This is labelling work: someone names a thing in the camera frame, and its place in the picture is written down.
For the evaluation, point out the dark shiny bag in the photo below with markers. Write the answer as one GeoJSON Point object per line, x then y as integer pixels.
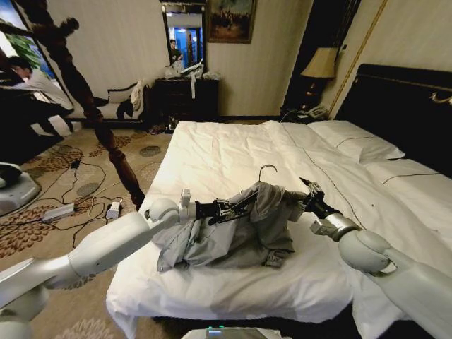
{"type": "Point", "coordinates": [172, 123]}

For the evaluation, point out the cream cloth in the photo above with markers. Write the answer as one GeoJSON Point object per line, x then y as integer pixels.
{"type": "Point", "coordinates": [137, 95]}

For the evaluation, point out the dark wooden dresser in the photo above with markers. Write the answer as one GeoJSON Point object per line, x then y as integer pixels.
{"type": "Point", "coordinates": [176, 99]}

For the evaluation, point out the gold framed painting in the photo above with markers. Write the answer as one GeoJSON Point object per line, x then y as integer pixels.
{"type": "Point", "coordinates": [231, 21]}

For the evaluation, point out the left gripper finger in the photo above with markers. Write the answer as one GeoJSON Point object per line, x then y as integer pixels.
{"type": "Point", "coordinates": [236, 214]}
{"type": "Point", "coordinates": [240, 202]}

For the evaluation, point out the black power adapter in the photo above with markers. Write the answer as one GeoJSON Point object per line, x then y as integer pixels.
{"type": "Point", "coordinates": [75, 164]}

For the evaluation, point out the bed with white duvet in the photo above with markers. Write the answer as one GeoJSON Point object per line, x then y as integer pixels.
{"type": "Point", "coordinates": [226, 155]}

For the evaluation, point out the white desk telephone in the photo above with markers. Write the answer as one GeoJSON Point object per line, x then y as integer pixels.
{"type": "Point", "coordinates": [316, 111]}

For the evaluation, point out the table lamp with beige shade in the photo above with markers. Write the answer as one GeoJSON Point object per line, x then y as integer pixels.
{"type": "Point", "coordinates": [319, 63]}

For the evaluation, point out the dark framed wall mirror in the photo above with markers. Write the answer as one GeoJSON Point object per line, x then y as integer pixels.
{"type": "Point", "coordinates": [184, 31]}

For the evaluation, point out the dark desk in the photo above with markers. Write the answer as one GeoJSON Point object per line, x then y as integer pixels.
{"type": "Point", "coordinates": [21, 127]}

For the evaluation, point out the grey shirt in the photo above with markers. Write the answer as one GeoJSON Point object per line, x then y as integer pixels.
{"type": "Point", "coordinates": [240, 243]}

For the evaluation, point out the patterned slippers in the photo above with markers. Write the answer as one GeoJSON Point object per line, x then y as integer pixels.
{"type": "Point", "coordinates": [156, 130]}

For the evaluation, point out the black headboard with gold trim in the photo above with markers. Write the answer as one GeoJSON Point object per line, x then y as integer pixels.
{"type": "Point", "coordinates": [388, 106]}

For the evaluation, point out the blue green wall picture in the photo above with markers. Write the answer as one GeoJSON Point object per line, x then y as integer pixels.
{"type": "Point", "coordinates": [24, 46]}

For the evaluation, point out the grey power strip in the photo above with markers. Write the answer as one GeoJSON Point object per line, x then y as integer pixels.
{"type": "Point", "coordinates": [58, 213]}

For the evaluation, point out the clothes hanger with metal hook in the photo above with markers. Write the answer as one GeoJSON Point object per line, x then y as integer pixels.
{"type": "Point", "coordinates": [260, 175]}

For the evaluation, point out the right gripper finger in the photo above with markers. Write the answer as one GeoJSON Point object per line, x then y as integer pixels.
{"type": "Point", "coordinates": [313, 189]}
{"type": "Point", "coordinates": [304, 203]}

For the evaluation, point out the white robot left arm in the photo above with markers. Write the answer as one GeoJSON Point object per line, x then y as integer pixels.
{"type": "Point", "coordinates": [116, 236]}

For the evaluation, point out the clear plastic bag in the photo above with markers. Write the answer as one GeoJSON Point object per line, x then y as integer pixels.
{"type": "Point", "coordinates": [172, 72]}

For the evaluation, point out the black cloth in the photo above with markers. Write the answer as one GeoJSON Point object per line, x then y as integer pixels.
{"type": "Point", "coordinates": [124, 109]}

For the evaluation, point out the person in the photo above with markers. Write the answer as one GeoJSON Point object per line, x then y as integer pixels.
{"type": "Point", "coordinates": [42, 84]}

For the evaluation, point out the white robot front shell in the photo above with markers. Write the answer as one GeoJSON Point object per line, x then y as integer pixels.
{"type": "Point", "coordinates": [229, 333]}

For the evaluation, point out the white crumpled cloth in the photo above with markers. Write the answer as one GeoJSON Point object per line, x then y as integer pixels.
{"type": "Point", "coordinates": [212, 75]}

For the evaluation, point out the dark nightstand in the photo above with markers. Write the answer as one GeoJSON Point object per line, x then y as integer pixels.
{"type": "Point", "coordinates": [293, 114]}

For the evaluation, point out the white chaise sofa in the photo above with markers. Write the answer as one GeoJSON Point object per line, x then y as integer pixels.
{"type": "Point", "coordinates": [113, 102]}

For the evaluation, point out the white power adapter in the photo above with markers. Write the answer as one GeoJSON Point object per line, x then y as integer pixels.
{"type": "Point", "coordinates": [114, 210]}

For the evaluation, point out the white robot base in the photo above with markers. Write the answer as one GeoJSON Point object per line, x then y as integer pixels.
{"type": "Point", "coordinates": [17, 194]}

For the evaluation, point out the white pillow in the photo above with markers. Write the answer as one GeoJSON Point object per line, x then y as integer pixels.
{"type": "Point", "coordinates": [356, 141]}
{"type": "Point", "coordinates": [413, 183]}

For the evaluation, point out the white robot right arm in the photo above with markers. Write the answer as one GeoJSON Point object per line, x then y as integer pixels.
{"type": "Point", "coordinates": [406, 279]}

